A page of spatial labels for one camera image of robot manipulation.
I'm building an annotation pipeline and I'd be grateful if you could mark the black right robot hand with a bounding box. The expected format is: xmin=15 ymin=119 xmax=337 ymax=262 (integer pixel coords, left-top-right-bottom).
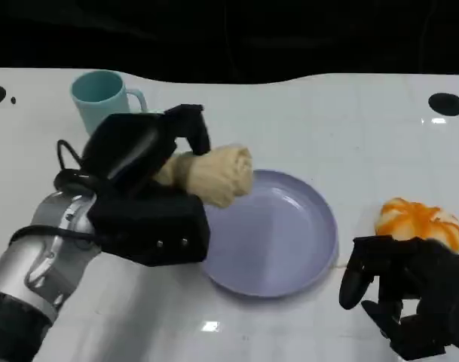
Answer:
xmin=338 ymin=235 xmax=459 ymax=362

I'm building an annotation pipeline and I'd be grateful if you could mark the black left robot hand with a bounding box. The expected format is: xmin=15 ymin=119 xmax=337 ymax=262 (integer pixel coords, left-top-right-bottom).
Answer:
xmin=80 ymin=103 xmax=212 ymax=197

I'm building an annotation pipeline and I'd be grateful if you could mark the beige towel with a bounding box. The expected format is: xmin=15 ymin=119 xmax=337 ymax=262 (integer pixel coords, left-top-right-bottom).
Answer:
xmin=153 ymin=143 xmax=255 ymax=209

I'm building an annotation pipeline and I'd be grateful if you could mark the pale green mug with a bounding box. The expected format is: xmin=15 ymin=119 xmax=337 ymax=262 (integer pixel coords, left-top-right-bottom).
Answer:
xmin=70 ymin=69 xmax=149 ymax=137

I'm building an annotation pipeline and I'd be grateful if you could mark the orange and white bread roll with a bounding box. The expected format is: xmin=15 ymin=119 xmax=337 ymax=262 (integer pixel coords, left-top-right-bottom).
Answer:
xmin=375 ymin=196 xmax=459 ymax=253

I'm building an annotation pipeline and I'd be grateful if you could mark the lilac plate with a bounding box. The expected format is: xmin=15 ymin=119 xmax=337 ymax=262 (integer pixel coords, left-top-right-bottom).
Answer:
xmin=200 ymin=169 xmax=340 ymax=299

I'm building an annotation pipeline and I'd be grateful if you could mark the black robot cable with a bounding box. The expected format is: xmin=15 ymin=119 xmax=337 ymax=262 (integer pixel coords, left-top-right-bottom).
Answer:
xmin=53 ymin=139 xmax=99 ymax=186
xmin=8 ymin=224 xmax=98 ymax=244

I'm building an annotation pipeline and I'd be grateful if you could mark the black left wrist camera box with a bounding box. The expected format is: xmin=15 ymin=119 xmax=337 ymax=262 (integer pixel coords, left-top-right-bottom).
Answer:
xmin=88 ymin=184 xmax=212 ymax=268

